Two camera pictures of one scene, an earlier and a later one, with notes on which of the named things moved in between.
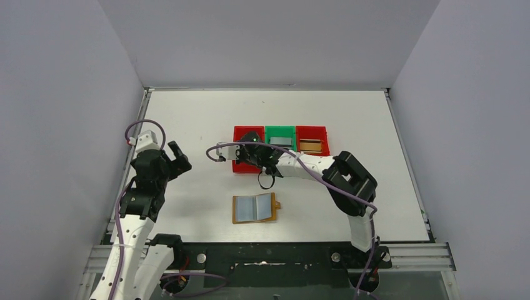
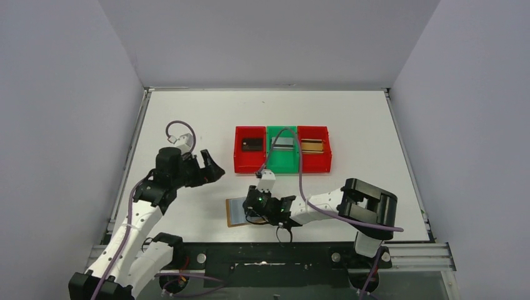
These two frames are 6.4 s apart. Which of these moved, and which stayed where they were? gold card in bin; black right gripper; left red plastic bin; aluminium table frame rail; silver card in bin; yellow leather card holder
Moved: yellow leather card holder; black right gripper
Stayed: gold card in bin; aluminium table frame rail; silver card in bin; left red plastic bin
